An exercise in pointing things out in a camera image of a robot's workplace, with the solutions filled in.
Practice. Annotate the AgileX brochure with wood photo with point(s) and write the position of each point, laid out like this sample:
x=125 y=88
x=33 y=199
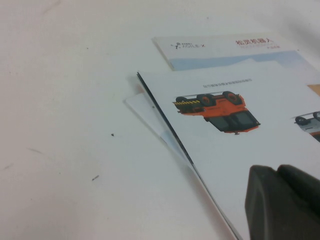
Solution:
x=225 y=55

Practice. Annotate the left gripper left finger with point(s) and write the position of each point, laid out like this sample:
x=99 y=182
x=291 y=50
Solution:
x=275 y=212

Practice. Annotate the white paper sheet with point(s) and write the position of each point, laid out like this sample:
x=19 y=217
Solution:
x=150 y=117

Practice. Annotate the Leador logistics brochure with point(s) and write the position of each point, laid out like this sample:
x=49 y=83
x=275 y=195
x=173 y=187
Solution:
x=225 y=150

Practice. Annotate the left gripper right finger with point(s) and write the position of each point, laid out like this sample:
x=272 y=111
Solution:
x=305 y=187

